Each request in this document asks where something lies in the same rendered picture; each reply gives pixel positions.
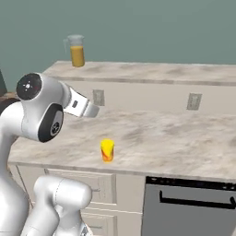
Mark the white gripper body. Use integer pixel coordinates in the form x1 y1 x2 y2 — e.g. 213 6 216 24
64 87 100 119

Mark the yellow and orange cup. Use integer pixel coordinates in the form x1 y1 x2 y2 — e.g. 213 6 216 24
100 138 115 163

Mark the glass pitcher with orange juice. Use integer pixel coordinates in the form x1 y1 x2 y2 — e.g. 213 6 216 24
63 34 86 68

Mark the beige drawer front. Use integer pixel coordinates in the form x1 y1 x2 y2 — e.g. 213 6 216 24
44 168 118 206
78 211 119 236

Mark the grey dishwasher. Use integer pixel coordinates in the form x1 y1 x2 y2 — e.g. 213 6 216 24
140 176 236 236

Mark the grey wall socket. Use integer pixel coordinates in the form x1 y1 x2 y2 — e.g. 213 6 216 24
92 88 106 107
186 92 203 112

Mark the black dishwasher handle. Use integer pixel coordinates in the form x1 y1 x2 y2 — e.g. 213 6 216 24
159 189 236 210

